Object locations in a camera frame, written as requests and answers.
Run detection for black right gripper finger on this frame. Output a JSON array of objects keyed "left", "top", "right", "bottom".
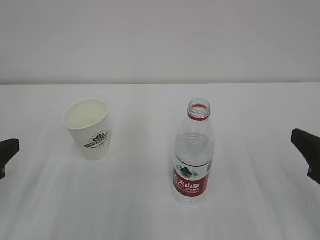
[{"left": 291, "top": 128, "right": 320, "bottom": 184}]

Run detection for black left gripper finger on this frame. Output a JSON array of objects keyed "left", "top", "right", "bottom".
[{"left": 0, "top": 138, "right": 20, "bottom": 180}]

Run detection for white paper cup green logo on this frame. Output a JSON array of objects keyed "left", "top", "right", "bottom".
[{"left": 63, "top": 99, "right": 111, "bottom": 161}]

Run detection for clear Nongfu Spring water bottle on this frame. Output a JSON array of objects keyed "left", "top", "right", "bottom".
[{"left": 172, "top": 98, "right": 215, "bottom": 205}]

